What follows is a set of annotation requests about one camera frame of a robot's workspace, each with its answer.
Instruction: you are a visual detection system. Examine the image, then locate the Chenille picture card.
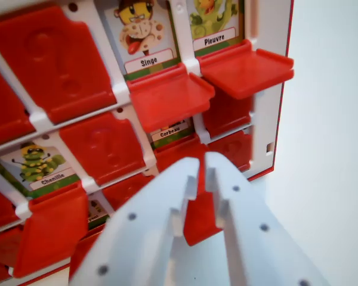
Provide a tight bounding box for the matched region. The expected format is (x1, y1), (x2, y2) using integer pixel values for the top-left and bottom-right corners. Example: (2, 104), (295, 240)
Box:
(0, 142), (82, 199)

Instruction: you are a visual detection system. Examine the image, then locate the Singe picture card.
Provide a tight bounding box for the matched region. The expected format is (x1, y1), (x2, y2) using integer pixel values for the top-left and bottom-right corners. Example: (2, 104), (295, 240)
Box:
(103, 0), (180, 76)

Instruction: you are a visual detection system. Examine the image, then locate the Serpent picture card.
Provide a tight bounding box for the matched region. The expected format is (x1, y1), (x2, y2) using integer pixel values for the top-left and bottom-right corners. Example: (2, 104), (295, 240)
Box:
(87, 198), (110, 231)

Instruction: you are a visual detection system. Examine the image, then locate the red and white game board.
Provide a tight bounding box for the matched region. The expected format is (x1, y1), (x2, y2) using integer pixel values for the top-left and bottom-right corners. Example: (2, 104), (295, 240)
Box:
(0, 0), (295, 286)

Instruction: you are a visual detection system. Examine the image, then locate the Pieuvre picture card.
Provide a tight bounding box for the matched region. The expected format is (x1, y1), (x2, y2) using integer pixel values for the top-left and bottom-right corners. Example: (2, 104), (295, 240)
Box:
(187, 0), (246, 58)

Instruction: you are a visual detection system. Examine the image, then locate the Corbeau picture card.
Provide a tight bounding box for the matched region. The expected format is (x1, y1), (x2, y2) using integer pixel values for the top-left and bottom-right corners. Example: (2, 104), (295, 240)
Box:
(150, 118), (195, 150)

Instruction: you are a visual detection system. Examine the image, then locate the red plastic flap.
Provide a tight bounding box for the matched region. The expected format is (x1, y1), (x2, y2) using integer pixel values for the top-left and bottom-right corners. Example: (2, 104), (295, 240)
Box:
(0, 5), (118, 125)
(58, 112), (147, 188)
(202, 85), (255, 138)
(196, 39), (295, 101)
(208, 130), (254, 173)
(0, 58), (36, 150)
(13, 182), (90, 279)
(153, 134), (227, 247)
(126, 63), (216, 132)

